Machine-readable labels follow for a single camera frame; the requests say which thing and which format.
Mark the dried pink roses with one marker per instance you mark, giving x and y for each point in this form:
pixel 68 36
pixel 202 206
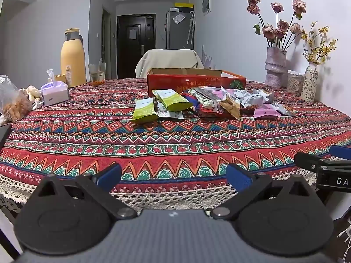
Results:
pixel 270 31

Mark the patterned red tablecloth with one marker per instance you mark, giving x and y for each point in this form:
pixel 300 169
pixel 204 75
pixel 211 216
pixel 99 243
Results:
pixel 137 145

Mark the paper sheet on refrigerator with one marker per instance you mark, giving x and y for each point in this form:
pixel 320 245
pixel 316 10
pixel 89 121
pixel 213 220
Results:
pixel 178 18

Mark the paper notice on door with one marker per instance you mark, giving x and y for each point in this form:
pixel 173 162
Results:
pixel 133 34

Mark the glass cup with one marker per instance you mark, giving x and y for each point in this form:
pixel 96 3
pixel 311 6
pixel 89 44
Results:
pixel 97 74

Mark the chair with beige cover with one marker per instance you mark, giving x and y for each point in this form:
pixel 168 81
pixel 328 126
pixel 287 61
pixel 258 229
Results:
pixel 167 60

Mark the red cardboard box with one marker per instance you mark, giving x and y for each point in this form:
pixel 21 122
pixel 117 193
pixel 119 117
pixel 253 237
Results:
pixel 175 85

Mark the purple tissue box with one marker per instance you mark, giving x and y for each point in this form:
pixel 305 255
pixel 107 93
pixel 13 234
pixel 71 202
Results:
pixel 54 94

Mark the red blue snack packet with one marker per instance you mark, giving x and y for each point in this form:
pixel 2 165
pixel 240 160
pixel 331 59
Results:
pixel 204 106

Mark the speckled white vase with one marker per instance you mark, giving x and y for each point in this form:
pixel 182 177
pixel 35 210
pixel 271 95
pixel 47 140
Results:
pixel 309 83

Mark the clear grain container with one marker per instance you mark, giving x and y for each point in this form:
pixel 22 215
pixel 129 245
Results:
pixel 294 83

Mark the wall poster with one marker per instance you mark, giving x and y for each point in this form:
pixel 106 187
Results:
pixel 207 4

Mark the pink snack packet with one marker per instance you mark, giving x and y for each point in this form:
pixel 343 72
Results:
pixel 223 94
pixel 266 112

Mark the pink ceramic vase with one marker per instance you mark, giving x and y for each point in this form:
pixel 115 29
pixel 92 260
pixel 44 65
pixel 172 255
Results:
pixel 275 65

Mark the golden nut snack packet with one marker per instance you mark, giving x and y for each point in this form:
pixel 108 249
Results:
pixel 231 108

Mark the dark entrance door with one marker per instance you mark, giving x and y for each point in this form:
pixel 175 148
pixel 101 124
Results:
pixel 137 57

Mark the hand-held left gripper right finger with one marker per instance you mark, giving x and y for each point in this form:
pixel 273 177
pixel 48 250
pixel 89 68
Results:
pixel 238 177

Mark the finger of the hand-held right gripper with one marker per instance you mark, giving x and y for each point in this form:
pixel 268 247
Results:
pixel 341 152
pixel 307 160

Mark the silver grey snack packet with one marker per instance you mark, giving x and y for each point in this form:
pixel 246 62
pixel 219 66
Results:
pixel 251 100

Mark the green snack packet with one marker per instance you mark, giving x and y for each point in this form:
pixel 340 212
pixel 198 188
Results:
pixel 172 100
pixel 144 111

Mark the yellow flower branches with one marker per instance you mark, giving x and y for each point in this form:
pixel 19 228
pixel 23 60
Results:
pixel 318 46

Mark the yellow thermos jug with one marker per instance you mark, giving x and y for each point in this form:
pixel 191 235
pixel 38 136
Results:
pixel 72 60

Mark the clear plastic bag of snacks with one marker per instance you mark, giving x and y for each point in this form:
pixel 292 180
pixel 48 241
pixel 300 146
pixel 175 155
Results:
pixel 13 101

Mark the white folded umbrella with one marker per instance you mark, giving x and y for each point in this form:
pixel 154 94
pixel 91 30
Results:
pixel 191 27

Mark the yellow black box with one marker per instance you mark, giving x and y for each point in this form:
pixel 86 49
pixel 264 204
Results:
pixel 183 6

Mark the white wrapped pastries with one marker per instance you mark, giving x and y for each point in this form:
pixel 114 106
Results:
pixel 34 93

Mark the dark flat object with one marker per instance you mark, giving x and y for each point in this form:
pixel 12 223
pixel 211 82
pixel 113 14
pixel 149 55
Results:
pixel 4 135

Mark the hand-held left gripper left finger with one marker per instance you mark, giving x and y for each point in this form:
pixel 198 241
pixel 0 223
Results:
pixel 109 175

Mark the grey refrigerator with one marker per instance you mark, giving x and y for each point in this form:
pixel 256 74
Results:
pixel 177 37

